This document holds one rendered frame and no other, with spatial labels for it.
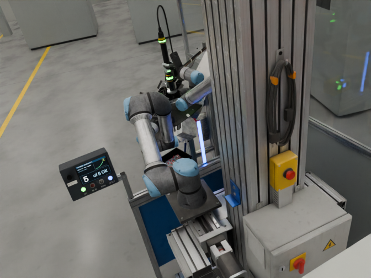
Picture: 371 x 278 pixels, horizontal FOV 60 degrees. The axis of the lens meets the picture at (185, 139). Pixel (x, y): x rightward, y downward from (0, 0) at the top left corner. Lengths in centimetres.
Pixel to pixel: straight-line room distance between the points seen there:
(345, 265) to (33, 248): 319
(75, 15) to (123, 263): 736
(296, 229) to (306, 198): 16
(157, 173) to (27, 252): 207
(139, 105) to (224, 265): 85
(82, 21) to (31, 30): 130
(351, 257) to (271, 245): 97
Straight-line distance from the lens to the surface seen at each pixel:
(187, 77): 191
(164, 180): 149
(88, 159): 177
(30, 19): 946
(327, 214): 133
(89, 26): 926
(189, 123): 230
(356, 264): 26
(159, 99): 166
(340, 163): 224
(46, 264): 316
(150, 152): 155
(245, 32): 93
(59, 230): 336
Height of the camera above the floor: 221
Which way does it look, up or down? 34 degrees down
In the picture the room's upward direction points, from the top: 11 degrees counter-clockwise
